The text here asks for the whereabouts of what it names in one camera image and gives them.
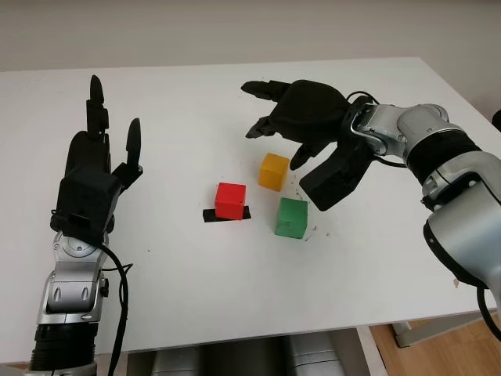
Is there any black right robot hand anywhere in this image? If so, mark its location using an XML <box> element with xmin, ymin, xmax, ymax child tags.
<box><xmin>240</xmin><ymin>79</ymin><xmax>350</xmax><ymax>171</ymax></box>

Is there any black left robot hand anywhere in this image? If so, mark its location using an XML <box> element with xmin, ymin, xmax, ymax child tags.
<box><xmin>64</xmin><ymin>74</ymin><xmax>145</xmax><ymax>193</ymax></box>

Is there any yellow block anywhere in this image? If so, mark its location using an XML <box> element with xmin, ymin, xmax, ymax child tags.
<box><xmin>258</xmin><ymin>153</ymin><xmax>290</xmax><ymax>192</ymax></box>

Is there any green block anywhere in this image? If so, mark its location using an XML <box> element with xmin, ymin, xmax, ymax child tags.
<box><xmin>274</xmin><ymin>197</ymin><xmax>309</xmax><ymax>240</ymax></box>

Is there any red block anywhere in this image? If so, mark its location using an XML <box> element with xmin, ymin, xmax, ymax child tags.
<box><xmin>214</xmin><ymin>182</ymin><xmax>247</xmax><ymax>221</ymax></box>

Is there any black tape strip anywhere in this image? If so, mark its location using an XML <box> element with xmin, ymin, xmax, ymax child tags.
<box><xmin>202</xmin><ymin>205</ymin><xmax>252</xmax><ymax>225</ymax></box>

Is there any grey robot lower body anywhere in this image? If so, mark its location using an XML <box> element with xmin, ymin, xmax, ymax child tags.
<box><xmin>150</xmin><ymin>332</ymin><xmax>355</xmax><ymax>376</ymax></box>

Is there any grey table leg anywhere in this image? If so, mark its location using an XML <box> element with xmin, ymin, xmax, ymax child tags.
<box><xmin>391</xmin><ymin>313</ymin><xmax>486</xmax><ymax>349</ymax></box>

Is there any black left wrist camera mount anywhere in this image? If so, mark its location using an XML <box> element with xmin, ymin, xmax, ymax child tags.
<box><xmin>50</xmin><ymin>164</ymin><xmax>122</xmax><ymax>251</ymax></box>

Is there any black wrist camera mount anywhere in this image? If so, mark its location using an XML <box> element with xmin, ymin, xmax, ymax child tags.
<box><xmin>300</xmin><ymin>135</ymin><xmax>373</xmax><ymax>212</ymax></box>
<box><xmin>50</xmin><ymin>164</ymin><xmax>122</xmax><ymax>251</ymax></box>

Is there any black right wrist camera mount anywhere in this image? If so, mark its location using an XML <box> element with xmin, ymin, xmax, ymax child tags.
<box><xmin>300</xmin><ymin>135</ymin><xmax>373</xmax><ymax>212</ymax></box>

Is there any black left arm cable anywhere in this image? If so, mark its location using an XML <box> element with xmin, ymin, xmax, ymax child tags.
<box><xmin>99</xmin><ymin>242</ymin><xmax>134</xmax><ymax>376</ymax></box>

